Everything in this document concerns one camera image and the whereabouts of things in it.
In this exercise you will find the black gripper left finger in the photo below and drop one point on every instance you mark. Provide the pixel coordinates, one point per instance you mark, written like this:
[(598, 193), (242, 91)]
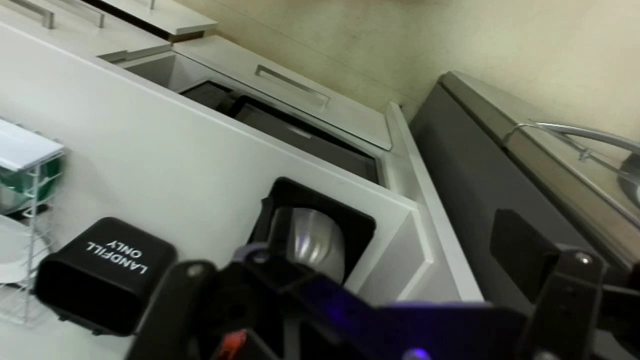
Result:
[(177, 301)]

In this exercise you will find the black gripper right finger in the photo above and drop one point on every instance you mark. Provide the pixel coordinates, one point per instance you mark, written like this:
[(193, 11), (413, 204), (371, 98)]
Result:
[(566, 301)]

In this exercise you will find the black landfill only bin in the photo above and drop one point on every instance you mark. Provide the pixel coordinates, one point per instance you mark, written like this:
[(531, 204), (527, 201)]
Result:
[(100, 292)]

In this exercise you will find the stainless steel refrigerator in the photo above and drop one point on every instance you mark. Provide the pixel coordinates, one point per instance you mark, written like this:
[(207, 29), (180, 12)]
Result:
[(467, 173)]

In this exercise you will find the glass container green lid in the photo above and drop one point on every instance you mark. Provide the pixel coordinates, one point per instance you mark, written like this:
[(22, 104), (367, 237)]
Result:
[(48, 180)]

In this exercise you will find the black coffee maker machine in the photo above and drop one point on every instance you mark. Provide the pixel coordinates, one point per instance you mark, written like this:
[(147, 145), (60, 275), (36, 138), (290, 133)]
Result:
[(357, 226)]

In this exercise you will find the built-in black steel microwave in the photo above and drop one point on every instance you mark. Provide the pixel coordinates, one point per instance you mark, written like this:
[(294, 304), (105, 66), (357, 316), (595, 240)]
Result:
[(301, 133)]

